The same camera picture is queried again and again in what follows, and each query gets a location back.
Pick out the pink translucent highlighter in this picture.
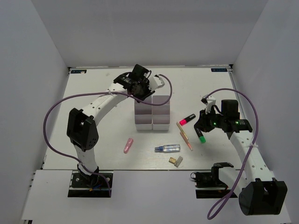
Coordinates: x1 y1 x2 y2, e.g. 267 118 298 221
123 138 134 154

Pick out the right blue table label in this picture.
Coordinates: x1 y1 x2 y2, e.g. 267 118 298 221
211 68 228 72

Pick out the blue table label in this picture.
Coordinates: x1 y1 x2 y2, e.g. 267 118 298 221
211 68 228 72
71 70 87 74

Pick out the grey white eraser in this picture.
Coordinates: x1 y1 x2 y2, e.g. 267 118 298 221
174 156 183 168

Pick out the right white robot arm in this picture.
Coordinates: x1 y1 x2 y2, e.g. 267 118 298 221
194 96 287 216

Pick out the yellow slim highlighter pen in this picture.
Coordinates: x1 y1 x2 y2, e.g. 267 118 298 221
176 122 188 140

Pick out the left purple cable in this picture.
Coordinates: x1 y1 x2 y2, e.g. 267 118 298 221
43 74 173 198

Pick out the left white organizer box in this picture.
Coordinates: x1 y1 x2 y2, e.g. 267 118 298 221
134 101 152 131

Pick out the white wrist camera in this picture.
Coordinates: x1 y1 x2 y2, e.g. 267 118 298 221
201 95 216 113
149 75 165 91

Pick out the black green-capped highlighter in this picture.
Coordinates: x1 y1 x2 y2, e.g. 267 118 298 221
194 127 206 143

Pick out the gold pencil sharpener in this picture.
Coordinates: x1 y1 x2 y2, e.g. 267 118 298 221
169 157 176 164

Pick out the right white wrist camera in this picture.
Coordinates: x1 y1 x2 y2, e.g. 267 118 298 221
201 95 216 113

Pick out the left blue table label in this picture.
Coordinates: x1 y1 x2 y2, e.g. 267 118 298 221
71 70 87 74

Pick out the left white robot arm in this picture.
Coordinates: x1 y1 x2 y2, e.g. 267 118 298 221
67 64 155 186

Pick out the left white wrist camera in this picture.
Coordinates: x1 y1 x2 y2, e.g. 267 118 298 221
149 75 165 91

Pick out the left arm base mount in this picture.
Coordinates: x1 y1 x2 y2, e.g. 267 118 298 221
68 171 113 198

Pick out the clear blue-capped spray bottle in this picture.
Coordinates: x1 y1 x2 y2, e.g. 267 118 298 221
154 144 180 153

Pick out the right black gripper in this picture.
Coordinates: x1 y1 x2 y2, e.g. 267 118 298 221
194 107 226 133

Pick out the black pink-capped highlighter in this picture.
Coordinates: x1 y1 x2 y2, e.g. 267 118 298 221
179 114 196 126

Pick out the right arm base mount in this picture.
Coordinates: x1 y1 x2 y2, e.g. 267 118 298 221
190 162 234 199

